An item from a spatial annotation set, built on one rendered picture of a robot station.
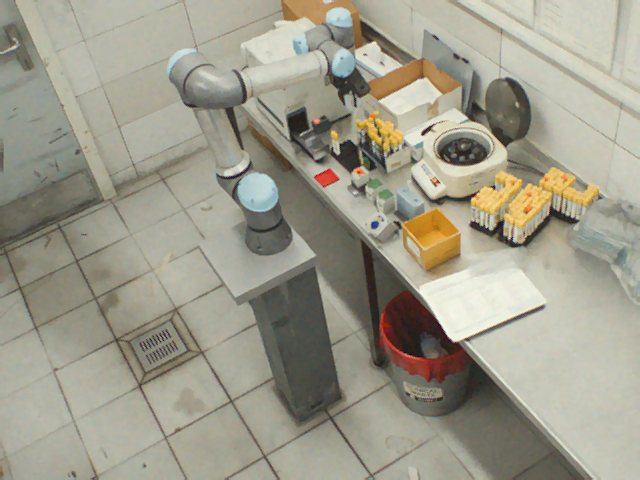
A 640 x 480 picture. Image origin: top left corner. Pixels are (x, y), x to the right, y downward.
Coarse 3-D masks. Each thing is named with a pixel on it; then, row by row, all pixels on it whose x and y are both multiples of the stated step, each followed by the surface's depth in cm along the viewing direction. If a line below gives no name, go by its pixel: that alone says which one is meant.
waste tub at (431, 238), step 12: (420, 216) 238; (432, 216) 241; (444, 216) 237; (408, 228) 239; (420, 228) 242; (432, 228) 245; (444, 228) 241; (456, 228) 232; (408, 240) 237; (420, 240) 243; (432, 240) 243; (444, 240) 230; (456, 240) 233; (420, 252) 232; (432, 252) 231; (444, 252) 234; (456, 252) 237; (420, 264) 236; (432, 264) 235
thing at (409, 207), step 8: (400, 192) 246; (408, 192) 246; (400, 200) 248; (408, 200) 243; (416, 200) 243; (400, 208) 251; (408, 208) 245; (416, 208) 242; (424, 208) 244; (400, 216) 252; (408, 216) 248; (416, 216) 244
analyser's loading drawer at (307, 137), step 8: (296, 128) 286; (304, 128) 285; (312, 128) 279; (296, 136) 283; (304, 136) 279; (312, 136) 281; (304, 144) 279; (312, 144) 277; (320, 144) 278; (328, 144) 274; (312, 152) 275; (320, 152) 274; (328, 152) 276
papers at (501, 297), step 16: (464, 272) 231; (512, 272) 229; (432, 288) 229; (448, 288) 228; (464, 288) 227; (480, 288) 226; (496, 288) 225; (512, 288) 225; (528, 288) 224; (432, 304) 224; (448, 304) 224; (464, 304) 223; (480, 304) 222; (496, 304) 221; (512, 304) 221; (528, 304) 220; (544, 304) 221; (448, 320) 220; (464, 320) 219; (480, 320) 218; (496, 320) 218; (464, 336) 215
